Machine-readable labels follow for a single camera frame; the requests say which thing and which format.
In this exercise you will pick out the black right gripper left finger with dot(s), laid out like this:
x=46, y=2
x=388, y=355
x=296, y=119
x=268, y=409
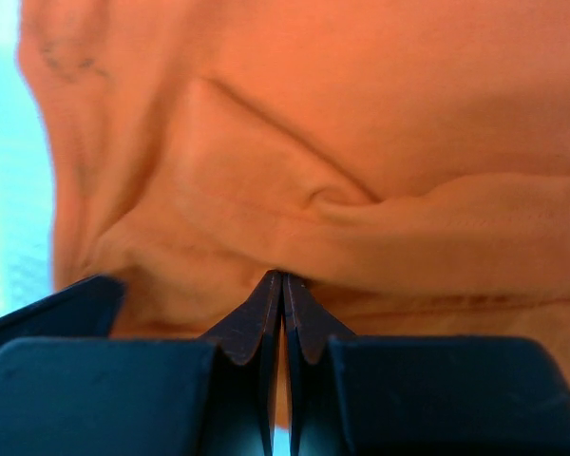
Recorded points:
x=210, y=395

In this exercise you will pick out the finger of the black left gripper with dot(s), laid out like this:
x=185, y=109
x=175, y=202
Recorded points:
x=85, y=309

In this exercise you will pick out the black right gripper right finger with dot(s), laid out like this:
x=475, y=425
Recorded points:
x=352, y=394

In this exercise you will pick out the orange t-shirt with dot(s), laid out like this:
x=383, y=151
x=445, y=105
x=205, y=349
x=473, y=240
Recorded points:
x=409, y=159

